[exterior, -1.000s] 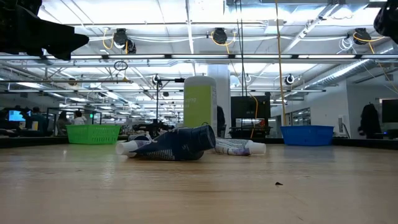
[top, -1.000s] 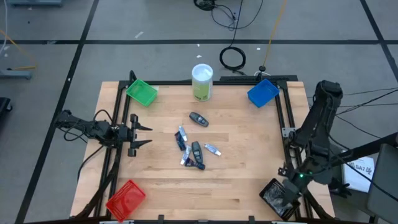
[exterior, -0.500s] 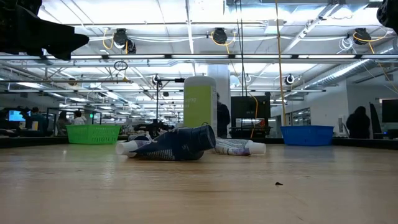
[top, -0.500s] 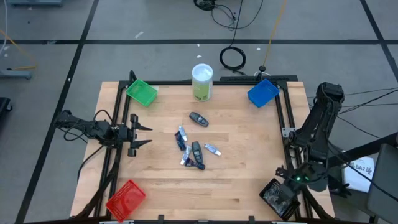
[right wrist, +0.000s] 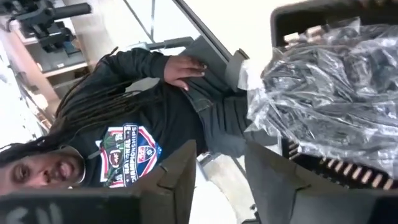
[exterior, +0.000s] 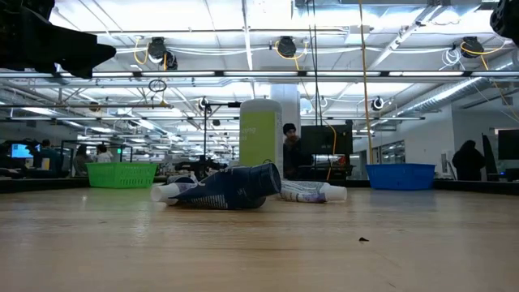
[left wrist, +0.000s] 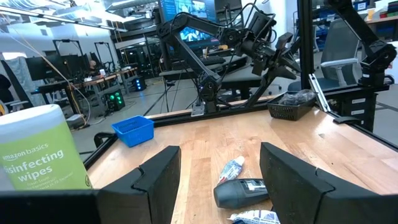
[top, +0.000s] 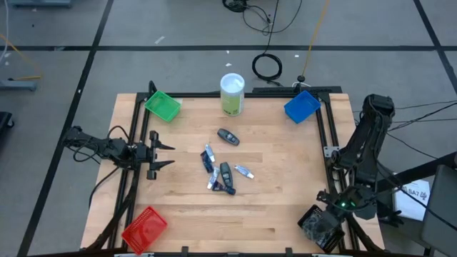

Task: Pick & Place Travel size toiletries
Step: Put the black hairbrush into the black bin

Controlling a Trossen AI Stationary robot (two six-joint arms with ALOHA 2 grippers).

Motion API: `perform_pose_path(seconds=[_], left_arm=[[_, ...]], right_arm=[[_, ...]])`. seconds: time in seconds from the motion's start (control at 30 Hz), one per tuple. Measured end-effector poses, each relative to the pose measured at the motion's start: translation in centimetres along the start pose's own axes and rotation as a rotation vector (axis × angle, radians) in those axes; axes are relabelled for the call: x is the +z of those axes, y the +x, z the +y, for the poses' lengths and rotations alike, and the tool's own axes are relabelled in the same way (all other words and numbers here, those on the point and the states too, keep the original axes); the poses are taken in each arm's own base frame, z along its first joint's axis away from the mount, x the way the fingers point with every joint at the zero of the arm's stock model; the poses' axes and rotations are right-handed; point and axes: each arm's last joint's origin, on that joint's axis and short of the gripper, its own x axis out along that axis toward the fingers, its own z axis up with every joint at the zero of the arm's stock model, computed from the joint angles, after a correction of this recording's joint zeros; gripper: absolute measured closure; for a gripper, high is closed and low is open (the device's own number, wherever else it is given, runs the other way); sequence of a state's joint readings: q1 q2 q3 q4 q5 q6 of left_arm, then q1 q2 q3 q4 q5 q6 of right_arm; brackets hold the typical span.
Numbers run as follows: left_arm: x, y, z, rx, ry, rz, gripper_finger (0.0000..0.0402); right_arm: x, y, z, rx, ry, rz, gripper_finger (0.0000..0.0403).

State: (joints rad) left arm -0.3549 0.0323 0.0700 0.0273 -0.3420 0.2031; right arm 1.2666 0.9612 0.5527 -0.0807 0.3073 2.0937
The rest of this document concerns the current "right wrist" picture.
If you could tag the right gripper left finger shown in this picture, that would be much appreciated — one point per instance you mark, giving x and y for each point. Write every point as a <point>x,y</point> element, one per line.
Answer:
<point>93,208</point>

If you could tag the grey flat panel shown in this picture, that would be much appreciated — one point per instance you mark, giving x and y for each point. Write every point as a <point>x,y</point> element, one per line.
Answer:
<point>211,56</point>

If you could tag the black plastic basket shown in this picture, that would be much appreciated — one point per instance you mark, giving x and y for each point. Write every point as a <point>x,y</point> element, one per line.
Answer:
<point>295,15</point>

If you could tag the person's hand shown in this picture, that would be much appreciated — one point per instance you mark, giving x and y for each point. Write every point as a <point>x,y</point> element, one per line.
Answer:
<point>182,70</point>

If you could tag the light wooden shelf unit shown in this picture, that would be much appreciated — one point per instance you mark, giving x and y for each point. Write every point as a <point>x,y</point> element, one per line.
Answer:
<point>62,70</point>

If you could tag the black metal beam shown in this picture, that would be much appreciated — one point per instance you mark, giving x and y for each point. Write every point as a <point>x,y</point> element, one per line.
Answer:
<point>202,28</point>

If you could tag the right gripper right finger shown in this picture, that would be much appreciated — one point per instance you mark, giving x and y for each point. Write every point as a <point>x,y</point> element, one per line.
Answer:
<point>311,208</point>

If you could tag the person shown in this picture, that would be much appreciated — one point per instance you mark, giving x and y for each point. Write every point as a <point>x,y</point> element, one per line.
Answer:
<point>174,124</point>

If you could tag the black background machine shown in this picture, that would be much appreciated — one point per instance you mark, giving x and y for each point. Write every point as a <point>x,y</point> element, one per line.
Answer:
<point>53,31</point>

